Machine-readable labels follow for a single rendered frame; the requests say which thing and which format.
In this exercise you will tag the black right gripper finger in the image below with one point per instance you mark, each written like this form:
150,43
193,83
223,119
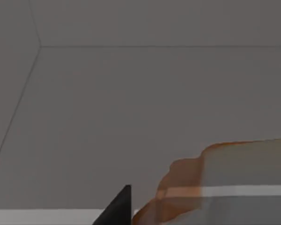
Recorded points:
120,208

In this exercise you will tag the slice of bread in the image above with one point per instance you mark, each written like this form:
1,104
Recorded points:
224,182

